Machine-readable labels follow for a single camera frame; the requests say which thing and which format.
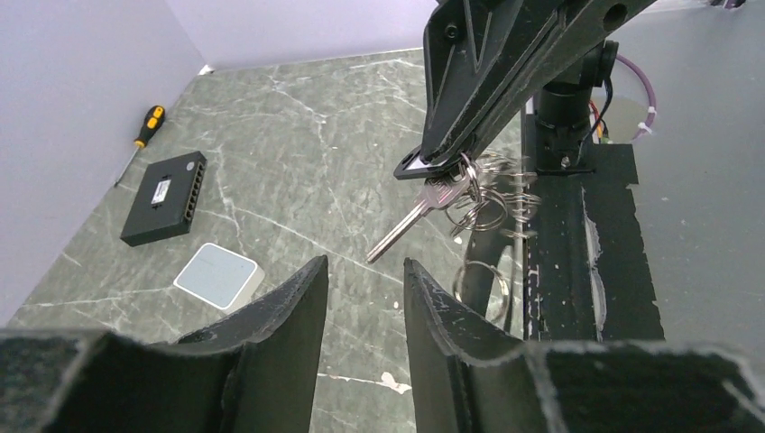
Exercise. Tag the grey plastic box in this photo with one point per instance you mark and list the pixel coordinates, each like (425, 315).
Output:
(221, 278)

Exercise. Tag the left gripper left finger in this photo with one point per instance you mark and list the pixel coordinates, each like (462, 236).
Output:
(253, 371)

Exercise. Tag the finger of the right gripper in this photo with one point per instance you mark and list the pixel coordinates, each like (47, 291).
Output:
(589, 23)
(482, 56)

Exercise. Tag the yellow black screwdriver at wall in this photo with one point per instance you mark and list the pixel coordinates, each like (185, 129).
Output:
(152, 122)

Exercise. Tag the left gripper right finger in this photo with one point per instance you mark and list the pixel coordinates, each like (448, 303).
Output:
(467, 375)

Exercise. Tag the black network switch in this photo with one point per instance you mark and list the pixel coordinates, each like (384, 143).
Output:
(166, 200)

